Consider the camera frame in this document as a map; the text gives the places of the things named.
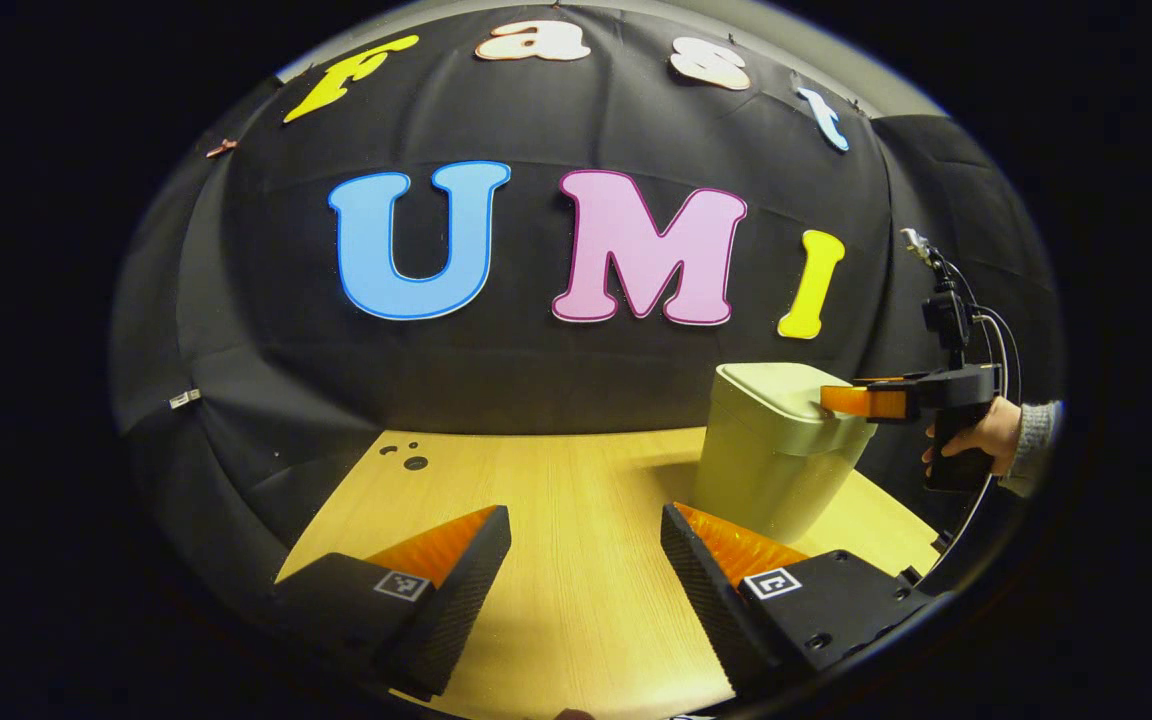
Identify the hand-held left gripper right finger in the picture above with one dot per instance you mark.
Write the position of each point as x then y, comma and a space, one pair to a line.
706, 610

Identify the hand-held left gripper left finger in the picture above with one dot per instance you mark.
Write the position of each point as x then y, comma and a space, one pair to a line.
456, 610

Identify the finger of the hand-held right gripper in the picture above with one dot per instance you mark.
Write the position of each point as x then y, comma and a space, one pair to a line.
866, 400

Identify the pale green desktop garbage bin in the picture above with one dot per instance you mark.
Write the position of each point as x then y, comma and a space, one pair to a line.
766, 460

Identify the silver cloth clip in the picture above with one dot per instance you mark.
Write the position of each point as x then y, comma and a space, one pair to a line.
185, 399

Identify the pink cloth clip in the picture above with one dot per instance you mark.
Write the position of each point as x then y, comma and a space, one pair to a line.
222, 148

